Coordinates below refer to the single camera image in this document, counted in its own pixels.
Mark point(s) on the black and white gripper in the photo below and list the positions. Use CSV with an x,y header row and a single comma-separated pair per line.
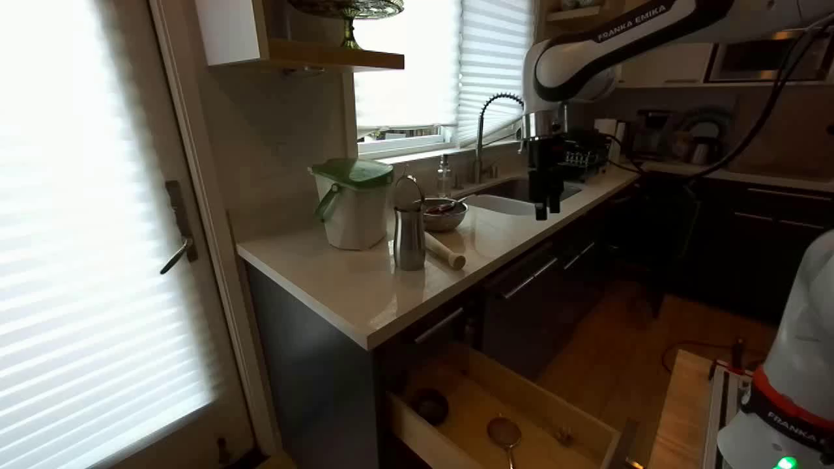
x,y
546,160

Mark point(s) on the wooden rolling pin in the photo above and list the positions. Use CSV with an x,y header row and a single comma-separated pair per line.
x,y
443,251

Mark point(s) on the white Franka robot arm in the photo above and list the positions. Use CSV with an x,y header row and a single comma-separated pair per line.
x,y
581,61

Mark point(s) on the white kitchen sink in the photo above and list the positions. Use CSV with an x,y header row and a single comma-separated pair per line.
x,y
509,200

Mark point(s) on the black dish rack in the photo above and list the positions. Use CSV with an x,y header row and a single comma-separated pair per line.
x,y
584,156

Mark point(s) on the dark kitchen base cabinet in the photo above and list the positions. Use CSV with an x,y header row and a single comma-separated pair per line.
x,y
529,303

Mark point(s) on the chrome kitchen faucet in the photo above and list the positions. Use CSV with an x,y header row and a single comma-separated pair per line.
x,y
479,132

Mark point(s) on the metal bowl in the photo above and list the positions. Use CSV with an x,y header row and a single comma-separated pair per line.
x,y
443,214

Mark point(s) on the clear soap dispenser bottle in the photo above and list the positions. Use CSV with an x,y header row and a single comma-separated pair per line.
x,y
443,180

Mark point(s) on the stainless steel pitcher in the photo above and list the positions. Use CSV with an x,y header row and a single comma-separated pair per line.
x,y
409,235

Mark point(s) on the dark coffee machine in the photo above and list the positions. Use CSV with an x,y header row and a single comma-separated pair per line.
x,y
703,139

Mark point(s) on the white bin with green lid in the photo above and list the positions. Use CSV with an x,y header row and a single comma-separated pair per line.
x,y
356,209

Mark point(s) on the open wooden drawer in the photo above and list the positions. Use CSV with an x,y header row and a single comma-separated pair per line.
x,y
511,419

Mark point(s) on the small metal strainer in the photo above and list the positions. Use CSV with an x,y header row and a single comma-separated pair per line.
x,y
503,434

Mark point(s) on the black round lid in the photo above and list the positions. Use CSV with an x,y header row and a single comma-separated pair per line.
x,y
430,404

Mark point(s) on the wooden robot platform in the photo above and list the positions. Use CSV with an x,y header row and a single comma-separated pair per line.
x,y
681,407

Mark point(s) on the green glass cake stand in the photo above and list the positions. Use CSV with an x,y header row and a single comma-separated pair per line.
x,y
349,16

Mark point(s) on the built-in wall oven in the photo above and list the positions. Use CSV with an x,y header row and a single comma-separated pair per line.
x,y
765,59

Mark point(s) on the wooden wall shelf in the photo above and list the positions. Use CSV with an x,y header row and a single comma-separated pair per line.
x,y
330,57

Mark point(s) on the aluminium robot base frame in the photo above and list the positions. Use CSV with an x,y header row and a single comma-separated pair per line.
x,y
724,407

